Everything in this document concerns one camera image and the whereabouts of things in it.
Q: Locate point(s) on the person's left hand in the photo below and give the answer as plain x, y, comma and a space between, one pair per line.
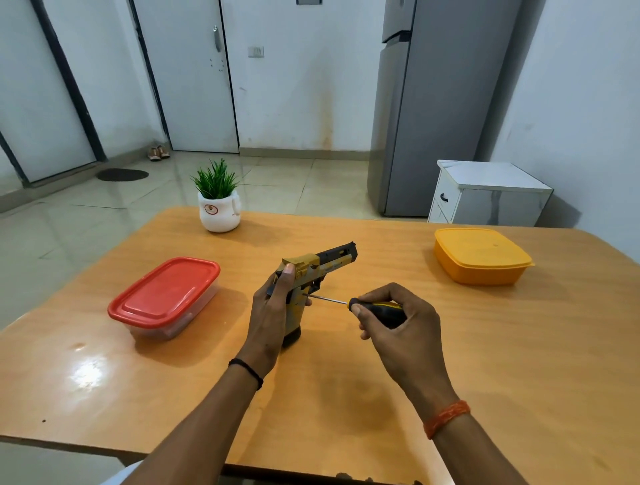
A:
265, 320

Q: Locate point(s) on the person's right hand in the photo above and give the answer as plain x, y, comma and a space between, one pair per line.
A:
410, 344

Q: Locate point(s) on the person's right thumb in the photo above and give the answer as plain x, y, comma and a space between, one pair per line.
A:
364, 327

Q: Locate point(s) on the person's left thumb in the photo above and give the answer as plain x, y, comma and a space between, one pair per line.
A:
283, 282

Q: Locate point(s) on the yellow and black toy pistol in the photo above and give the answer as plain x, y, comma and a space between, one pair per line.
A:
315, 267

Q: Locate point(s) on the person's left forearm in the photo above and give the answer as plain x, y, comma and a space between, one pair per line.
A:
200, 429

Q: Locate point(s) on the person's right forearm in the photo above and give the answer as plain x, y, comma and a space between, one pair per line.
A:
475, 454

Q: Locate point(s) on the black wrist band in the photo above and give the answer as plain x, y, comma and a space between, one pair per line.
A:
247, 369

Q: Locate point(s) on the white pot with green plant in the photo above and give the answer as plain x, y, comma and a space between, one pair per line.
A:
219, 212

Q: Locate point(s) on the clear container with red lid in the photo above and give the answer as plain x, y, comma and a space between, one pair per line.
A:
165, 292

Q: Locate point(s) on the orange plastic container with lid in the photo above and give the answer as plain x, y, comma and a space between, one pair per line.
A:
480, 252

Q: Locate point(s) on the brown sandal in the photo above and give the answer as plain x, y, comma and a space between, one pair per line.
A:
163, 151
154, 154

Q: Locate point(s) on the white small cabinet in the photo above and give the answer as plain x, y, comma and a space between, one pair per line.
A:
492, 195

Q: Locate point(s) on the dark oval doormat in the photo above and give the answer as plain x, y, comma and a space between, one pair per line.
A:
122, 175

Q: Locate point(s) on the white door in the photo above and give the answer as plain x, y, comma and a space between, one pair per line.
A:
190, 90

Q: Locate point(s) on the grey refrigerator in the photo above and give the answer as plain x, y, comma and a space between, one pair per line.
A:
440, 110

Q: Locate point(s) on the black framed glass door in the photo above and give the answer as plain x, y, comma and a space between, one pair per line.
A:
45, 90

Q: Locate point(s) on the white wall switch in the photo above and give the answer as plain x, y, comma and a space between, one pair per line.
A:
256, 51

